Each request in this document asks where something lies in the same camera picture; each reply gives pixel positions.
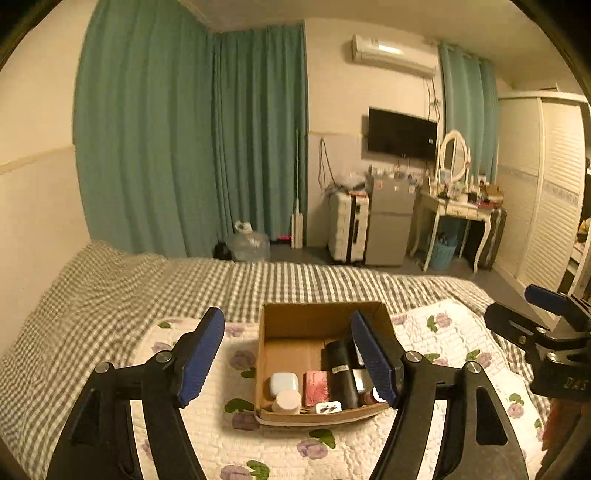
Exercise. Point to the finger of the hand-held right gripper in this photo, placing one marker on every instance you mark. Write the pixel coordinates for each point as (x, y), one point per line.
(547, 298)
(512, 323)

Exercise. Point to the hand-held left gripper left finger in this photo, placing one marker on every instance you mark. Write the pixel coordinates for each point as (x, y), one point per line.
(203, 360)

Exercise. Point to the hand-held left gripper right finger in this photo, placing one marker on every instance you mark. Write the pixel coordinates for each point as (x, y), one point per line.
(374, 364)

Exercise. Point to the black rectangular case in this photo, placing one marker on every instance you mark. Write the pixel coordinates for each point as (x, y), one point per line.
(353, 355)

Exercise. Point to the black cylindrical bottle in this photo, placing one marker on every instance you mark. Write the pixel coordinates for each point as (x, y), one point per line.
(339, 374)

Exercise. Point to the small white clip box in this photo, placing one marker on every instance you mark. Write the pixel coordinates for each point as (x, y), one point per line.
(328, 407)

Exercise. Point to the pink box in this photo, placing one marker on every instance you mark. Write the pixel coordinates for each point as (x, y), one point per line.
(316, 387)

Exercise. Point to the white square container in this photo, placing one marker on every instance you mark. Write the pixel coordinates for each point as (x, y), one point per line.
(281, 382)

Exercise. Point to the cardboard box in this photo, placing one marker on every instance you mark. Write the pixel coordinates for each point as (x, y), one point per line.
(295, 332)

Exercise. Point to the white cylindrical bottle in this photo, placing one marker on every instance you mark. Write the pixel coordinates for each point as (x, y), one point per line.
(286, 401)

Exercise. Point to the floral quilted blanket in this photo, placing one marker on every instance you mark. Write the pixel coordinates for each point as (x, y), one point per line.
(443, 350)

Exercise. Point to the dark suitcase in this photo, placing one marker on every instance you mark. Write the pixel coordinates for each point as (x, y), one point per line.
(493, 240)

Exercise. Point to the blue plastic basket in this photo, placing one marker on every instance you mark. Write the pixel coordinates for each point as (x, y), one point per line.
(442, 253)

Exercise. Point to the white louvred wardrobe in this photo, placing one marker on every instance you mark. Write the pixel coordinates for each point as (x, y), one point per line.
(545, 194)

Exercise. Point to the small black bag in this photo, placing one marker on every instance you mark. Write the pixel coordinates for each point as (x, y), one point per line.
(221, 250)

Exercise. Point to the clear water jug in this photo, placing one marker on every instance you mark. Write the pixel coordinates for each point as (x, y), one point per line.
(249, 244)

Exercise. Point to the grey checked bed sheet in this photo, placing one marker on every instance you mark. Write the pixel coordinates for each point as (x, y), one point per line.
(92, 300)

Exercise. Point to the white dressing table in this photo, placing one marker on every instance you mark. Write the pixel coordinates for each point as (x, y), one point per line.
(455, 210)

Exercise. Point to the white suitcase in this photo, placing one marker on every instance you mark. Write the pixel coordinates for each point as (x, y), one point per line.
(344, 226)

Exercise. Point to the grey small fridge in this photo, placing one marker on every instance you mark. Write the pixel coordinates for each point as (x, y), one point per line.
(390, 221)

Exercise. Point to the white folded pole stand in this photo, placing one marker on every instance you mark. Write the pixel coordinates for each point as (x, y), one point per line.
(298, 221)

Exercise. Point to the white oval vanity mirror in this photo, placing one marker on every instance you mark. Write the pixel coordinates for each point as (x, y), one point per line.
(453, 157)

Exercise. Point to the clear plastic bag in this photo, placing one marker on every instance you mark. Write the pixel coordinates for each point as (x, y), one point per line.
(351, 181)

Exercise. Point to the light teal window curtain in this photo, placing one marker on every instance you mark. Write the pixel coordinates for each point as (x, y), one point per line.
(468, 106)

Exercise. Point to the white air conditioner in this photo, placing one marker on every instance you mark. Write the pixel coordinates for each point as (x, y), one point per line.
(392, 51)

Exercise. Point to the black wall television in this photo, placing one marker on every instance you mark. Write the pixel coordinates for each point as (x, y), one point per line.
(401, 133)

